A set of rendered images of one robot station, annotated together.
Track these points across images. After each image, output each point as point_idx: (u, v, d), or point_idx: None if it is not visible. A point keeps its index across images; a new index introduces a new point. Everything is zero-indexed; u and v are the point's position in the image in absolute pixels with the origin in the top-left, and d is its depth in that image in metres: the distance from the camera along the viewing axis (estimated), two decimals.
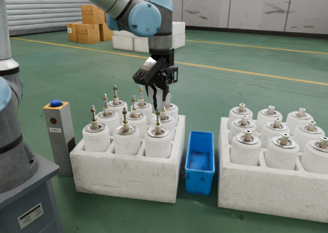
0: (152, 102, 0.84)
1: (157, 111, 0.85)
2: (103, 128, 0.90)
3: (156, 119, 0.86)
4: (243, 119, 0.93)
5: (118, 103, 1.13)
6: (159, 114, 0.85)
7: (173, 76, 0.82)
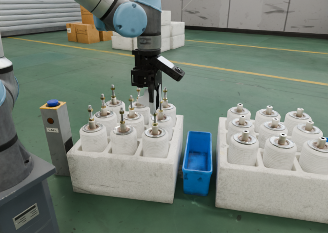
0: (155, 105, 0.81)
1: (154, 112, 0.84)
2: (100, 128, 0.90)
3: (153, 120, 0.86)
4: (241, 119, 0.93)
5: (115, 103, 1.12)
6: (155, 115, 0.84)
7: None
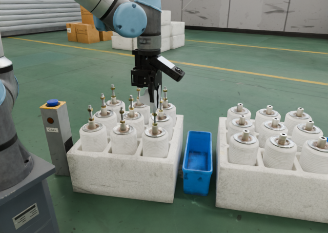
0: (156, 104, 0.82)
1: (155, 112, 0.85)
2: (100, 128, 0.90)
3: (153, 120, 0.86)
4: (241, 118, 0.93)
5: (115, 102, 1.12)
6: (157, 114, 0.85)
7: None
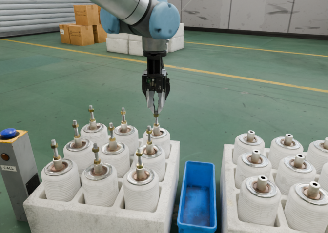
0: (160, 102, 0.84)
1: (140, 151, 0.63)
2: (68, 169, 0.68)
3: (138, 162, 0.64)
4: (254, 155, 0.71)
5: (95, 127, 0.90)
6: (143, 153, 0.63)
7: (146, 84, 0.75)
